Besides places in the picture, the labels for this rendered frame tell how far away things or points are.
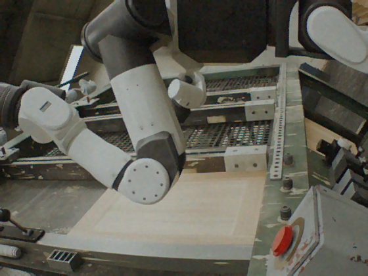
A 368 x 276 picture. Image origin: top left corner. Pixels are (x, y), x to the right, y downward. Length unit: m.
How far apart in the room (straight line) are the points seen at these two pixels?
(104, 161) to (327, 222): 0.41
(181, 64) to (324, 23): 0.31
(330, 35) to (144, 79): 0.38
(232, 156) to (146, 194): 0.50
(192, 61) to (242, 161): 0.41
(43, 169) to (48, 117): 0.75
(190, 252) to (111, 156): 0.26
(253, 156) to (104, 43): 0.58
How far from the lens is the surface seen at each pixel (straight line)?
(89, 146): 0.65
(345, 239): 0.38
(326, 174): 1.02
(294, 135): 1.21
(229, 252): 0.72
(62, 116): 0.66
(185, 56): 0.75
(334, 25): 0.74
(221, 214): 0.89
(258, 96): 1.75
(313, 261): 0.36
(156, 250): 0.77
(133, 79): 0.61
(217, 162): 1.07
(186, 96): 1.18
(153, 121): 0.60
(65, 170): 1.33
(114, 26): 0.62
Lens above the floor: 1.06
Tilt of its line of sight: 5 degrees up
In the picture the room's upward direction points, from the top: 64 degrees counter-clockwise
